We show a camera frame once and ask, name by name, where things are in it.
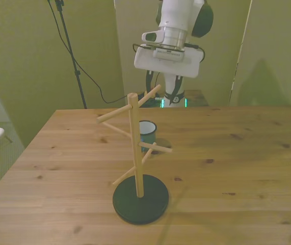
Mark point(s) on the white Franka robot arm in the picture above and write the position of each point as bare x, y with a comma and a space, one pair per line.
175, 15

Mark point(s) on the black camera stand pole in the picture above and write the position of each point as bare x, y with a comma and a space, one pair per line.
70, 48

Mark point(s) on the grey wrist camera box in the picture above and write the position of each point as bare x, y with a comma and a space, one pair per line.
168, 54

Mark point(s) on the blue enamel mug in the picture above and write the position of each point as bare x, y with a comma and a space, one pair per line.
147, 137

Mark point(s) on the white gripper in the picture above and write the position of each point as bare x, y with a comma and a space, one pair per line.
165, 67

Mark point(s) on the wooden mug tree black base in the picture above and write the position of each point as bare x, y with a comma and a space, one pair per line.
135, 127

